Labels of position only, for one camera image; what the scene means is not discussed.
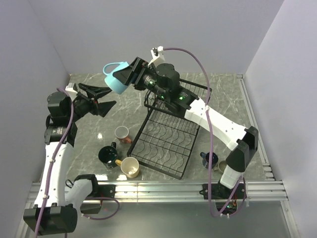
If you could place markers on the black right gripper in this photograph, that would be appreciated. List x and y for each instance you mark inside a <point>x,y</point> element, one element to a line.
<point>139,66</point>

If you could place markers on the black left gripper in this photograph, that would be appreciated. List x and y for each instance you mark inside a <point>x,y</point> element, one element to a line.
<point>95,92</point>

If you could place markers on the light blue mug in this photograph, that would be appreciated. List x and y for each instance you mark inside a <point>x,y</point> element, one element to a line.
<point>111,81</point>

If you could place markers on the pink mug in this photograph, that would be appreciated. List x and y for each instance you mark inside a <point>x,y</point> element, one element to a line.
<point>122,134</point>

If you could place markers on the black wire dish rack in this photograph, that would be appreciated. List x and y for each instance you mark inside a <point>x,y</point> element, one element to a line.
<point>168,146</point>

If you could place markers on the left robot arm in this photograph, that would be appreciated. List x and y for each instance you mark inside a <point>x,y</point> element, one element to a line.
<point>56,211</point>

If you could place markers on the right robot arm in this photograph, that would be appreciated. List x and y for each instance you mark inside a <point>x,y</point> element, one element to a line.
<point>164,81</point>

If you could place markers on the dark green mug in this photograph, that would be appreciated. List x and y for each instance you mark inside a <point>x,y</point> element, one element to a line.
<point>107,155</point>

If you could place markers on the cream yellow mug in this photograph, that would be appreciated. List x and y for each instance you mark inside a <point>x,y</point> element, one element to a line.
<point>129,166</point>

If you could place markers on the dark blue glazed mug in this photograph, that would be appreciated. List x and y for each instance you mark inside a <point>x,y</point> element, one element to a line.
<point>206,159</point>

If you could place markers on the grey-green ceramic mug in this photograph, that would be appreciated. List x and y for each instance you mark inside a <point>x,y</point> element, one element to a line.
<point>220,167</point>

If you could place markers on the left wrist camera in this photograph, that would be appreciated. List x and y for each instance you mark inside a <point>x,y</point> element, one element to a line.
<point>71,89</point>

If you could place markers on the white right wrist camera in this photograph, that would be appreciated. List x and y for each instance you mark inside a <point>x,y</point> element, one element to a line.
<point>157,56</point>

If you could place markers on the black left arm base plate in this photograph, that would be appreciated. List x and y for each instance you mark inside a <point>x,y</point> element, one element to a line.
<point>104,192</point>

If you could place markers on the black box under rail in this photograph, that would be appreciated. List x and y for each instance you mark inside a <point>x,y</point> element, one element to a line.
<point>91,207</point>

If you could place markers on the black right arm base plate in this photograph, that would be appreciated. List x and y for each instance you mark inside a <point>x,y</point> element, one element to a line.
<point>220,192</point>

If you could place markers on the white aluminium side rail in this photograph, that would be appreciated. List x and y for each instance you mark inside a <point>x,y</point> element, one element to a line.
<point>261,153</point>

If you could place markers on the aluminium front rail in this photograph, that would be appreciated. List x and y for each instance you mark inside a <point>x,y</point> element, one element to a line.
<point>188,191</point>

